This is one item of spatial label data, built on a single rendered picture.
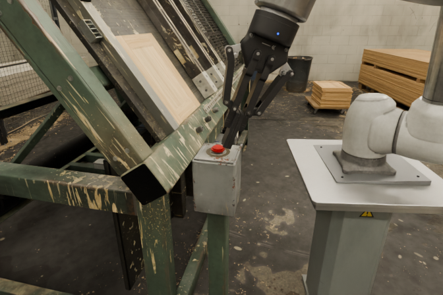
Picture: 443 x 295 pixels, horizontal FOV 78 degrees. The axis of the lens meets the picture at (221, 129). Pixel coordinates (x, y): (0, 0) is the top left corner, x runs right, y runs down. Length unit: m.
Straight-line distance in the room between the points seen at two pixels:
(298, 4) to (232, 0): 5.95
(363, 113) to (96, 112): 0.85
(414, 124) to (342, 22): 5.81
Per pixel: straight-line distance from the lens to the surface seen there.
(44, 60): 0.89
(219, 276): 1.04
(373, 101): 1.07
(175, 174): 0.88
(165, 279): 1.09
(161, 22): 1.52
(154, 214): 0.91
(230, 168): 0.73
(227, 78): 0.46
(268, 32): 0.44
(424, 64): 4.61
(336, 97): 4.26
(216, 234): 0.91
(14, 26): 0.93
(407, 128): 1.05
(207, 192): 0.79
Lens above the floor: 1.27
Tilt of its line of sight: 21 degrees down
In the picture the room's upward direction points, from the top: straight up
